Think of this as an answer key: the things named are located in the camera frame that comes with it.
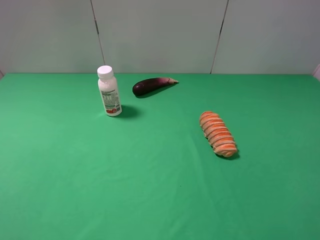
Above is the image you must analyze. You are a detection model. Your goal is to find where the purple eggplant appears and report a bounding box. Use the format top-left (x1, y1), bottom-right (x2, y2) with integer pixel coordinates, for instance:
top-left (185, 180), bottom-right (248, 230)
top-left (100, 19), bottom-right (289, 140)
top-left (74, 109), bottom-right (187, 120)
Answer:
top-left (132, 77), bottom-right (179, 97)

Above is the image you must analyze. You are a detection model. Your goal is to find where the white plastic bottle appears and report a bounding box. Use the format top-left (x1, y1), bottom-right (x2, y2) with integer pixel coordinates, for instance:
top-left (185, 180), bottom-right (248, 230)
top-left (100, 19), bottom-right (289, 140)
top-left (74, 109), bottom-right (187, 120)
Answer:
top-left (97, 65), bottom-right (122, 117)

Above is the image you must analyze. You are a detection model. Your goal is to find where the green tablecloth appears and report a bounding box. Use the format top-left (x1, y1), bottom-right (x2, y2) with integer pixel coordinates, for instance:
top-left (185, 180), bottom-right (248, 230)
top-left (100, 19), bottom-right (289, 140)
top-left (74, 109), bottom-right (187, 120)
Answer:
top-left (0, 73), bottom-right (320, 240)

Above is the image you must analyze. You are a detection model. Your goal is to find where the orange spiral bread roll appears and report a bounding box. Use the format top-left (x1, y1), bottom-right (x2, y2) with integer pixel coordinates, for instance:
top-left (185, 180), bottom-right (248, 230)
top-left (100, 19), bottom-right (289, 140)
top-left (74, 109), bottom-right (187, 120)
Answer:
top-left (199, 111), bottom-right (238, 158)

